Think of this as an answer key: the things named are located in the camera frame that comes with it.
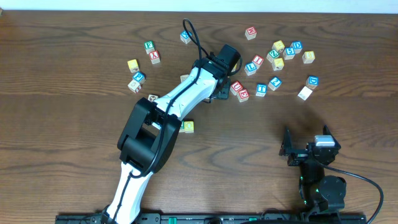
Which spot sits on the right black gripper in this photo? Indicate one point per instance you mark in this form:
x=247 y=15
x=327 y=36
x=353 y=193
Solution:
x=300 y=154

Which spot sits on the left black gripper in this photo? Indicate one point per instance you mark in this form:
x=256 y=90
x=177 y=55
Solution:
x=222 y=92

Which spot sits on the blue T block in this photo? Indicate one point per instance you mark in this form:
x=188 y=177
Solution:
x=261 y=89

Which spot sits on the yellow O block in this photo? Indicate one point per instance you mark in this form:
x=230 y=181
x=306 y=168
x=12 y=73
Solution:
x=189 y=126

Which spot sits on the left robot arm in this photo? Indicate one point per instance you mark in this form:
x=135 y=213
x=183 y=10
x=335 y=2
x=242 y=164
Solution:
x=151 y=131

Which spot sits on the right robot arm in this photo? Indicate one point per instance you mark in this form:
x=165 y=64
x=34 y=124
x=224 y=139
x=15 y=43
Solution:
x=322 y=194

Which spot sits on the red U block lower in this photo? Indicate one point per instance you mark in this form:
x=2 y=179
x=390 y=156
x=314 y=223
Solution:
x=236 y=87

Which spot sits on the red E block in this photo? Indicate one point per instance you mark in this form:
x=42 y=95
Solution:
x=243 y=95

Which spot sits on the blue L block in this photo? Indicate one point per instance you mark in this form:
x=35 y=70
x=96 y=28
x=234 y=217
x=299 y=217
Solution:
x=250 y=69

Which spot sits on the wood block green side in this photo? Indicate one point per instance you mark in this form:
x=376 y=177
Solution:
x=183 y=78

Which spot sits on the plain wood block right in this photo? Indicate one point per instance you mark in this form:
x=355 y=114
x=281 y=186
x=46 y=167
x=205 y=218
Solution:
x=305 y=93

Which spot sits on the red I block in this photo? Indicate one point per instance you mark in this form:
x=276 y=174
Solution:
x=258 y=61

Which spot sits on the blue 2 block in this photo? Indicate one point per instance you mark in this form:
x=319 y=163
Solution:
x=274 y=83

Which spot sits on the blue D block lower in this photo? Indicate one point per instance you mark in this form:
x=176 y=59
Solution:
x=312 y=82

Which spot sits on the blue d block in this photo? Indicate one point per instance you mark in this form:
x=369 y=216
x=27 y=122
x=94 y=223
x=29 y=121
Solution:
x=312 y=82
x=297 y=46

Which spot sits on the yellow block below Z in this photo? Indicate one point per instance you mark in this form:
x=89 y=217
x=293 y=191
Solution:
x=277 y=64

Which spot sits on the green Z block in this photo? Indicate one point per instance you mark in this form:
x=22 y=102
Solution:
x=272 y=55

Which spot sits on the red H block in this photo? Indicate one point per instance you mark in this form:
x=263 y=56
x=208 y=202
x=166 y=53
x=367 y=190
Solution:
x=251 y=33

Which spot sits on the blue X block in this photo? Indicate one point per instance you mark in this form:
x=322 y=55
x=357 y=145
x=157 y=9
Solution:
x=185 y=37

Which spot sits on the wood picture block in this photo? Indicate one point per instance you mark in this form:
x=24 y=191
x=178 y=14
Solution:
x=151 y=98

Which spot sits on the yellow block top right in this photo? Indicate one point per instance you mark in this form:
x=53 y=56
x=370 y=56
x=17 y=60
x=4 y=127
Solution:
x=278 y=46

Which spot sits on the red Y block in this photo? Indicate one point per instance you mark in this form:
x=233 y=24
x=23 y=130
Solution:
x=154 y=57

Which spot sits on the blue 5 block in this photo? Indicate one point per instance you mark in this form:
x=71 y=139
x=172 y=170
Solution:
x=288 y=53

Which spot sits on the yellow 8 block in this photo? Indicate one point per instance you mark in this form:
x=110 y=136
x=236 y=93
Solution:
x=308 y=57

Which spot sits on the blue P block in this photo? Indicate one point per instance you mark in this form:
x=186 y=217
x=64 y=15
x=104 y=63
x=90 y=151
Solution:
x=139 y=77

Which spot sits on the green F block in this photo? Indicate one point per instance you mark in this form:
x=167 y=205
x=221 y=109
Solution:
x=149 y=46

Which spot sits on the plain wood red-sided block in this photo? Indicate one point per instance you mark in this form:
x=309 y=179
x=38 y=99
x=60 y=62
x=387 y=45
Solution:
x=134 y=86

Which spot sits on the blue D block upper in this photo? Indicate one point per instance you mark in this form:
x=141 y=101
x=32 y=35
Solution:
x=297 y=46

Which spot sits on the yellow block far left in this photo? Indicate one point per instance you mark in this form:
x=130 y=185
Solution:
x=133 y=65

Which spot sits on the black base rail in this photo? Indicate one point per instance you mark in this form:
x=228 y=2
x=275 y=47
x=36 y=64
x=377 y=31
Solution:
x=156 y=218

